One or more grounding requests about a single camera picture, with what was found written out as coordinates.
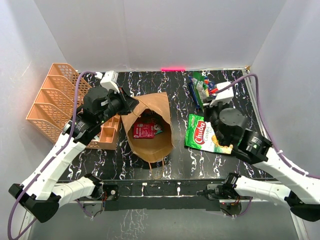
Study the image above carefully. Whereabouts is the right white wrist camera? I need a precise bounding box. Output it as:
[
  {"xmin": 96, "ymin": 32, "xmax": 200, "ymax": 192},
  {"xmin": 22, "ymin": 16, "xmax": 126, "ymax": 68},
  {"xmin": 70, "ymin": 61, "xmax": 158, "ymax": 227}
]
[{"xmin": 209, "ymin": 81, "xmax": 234, "ymax": 108}]

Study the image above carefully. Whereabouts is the green snack packet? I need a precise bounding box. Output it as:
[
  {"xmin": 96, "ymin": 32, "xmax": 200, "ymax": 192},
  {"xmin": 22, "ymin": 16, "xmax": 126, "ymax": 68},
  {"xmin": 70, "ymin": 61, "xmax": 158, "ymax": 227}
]
[{"xmin": 184, "ymin": 114, "xmax": 233, "ymax": 155}]

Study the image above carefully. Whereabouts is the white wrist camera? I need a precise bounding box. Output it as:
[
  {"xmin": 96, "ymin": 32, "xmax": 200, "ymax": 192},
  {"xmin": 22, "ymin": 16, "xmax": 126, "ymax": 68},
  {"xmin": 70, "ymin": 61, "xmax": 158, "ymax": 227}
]
[
  {"xmin": 95, "ymin": 70, "xmax": 120, "ymax": 93},
  {"xmin": 209, "ymin": 81, "xmax": 234, "ymax": 108}
]

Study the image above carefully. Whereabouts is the blue burts chips packet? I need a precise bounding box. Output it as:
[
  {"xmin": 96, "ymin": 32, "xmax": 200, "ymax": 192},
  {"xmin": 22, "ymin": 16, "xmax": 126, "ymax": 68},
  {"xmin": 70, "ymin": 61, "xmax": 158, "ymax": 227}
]
[{"xmin": 188, "ymin": 76, "xmax": 216, "ymax": 110}]

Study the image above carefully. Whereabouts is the teal foxs candy bag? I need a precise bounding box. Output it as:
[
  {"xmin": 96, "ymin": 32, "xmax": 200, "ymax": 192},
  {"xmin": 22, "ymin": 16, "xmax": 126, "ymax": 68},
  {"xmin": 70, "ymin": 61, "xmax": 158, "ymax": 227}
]
[{"xmin": 191, "ymin": 71, "xmax": 210, "ymax": 111}]

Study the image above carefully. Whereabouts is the pink tape strip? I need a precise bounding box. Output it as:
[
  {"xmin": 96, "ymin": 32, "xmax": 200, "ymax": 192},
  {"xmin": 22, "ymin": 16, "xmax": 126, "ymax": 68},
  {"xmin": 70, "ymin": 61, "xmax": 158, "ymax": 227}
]
[{"xmin": 160, "ymin": 66, "xmax": 186, "ymax": 72}]

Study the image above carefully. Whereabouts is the brown paper bag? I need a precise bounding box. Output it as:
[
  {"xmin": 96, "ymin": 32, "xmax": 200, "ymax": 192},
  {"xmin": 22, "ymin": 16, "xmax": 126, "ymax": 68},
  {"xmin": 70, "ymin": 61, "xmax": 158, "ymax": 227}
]
[{"xmin": 121, "ymin": 92, "xmax": 174, "ymax": 174}]

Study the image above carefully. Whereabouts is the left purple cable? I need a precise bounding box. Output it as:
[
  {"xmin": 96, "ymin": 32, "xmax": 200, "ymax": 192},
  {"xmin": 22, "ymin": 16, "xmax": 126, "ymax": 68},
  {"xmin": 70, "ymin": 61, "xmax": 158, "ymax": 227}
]
[{"xmin": 7, "ymin": 70, "xmax": 103, "ymax": 240}]

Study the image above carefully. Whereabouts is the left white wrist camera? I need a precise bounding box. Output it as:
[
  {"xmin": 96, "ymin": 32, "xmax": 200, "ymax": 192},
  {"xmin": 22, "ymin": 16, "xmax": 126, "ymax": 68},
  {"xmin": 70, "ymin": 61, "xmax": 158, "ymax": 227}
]
[{"xmin": 95, "ymin": 70, "xmax": 120, "ymax": 93}]

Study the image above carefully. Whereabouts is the orange plastic file organizer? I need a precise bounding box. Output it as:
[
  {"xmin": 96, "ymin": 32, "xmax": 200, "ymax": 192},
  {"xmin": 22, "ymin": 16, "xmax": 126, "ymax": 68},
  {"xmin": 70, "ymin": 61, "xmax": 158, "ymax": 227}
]
[{"xmin": 26, "ymin": 63, "xmax": 121, "ymax": 151}]

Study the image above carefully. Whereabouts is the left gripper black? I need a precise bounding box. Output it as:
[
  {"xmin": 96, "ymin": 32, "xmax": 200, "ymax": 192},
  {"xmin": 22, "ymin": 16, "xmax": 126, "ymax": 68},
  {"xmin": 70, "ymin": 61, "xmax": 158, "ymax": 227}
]
[{"xmin": 97, "ymin": 85, "xmax": 139, "ymax": 125}]

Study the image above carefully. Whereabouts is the red snack packet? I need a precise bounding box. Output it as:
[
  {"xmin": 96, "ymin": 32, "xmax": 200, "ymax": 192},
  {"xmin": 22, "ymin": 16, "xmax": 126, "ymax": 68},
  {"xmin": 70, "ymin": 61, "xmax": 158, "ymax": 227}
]
[{"xmin": 133, "ymin": 123, "xmax": 155, "ymax": 139}]

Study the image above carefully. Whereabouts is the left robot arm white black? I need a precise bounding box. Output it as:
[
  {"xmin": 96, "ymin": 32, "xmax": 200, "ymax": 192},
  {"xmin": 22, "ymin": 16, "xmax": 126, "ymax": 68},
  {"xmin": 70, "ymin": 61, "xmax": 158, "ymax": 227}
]
[{"xmin": 8, "ymin": 86, "xmax": 139, "ymax": 223}]

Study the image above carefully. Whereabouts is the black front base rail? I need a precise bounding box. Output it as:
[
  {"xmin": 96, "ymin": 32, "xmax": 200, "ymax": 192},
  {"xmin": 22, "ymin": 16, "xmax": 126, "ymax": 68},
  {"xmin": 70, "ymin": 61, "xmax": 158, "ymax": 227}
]
[{"xmin": 103, "ymin": 179, "xmax": 223, "ymax": 211}]

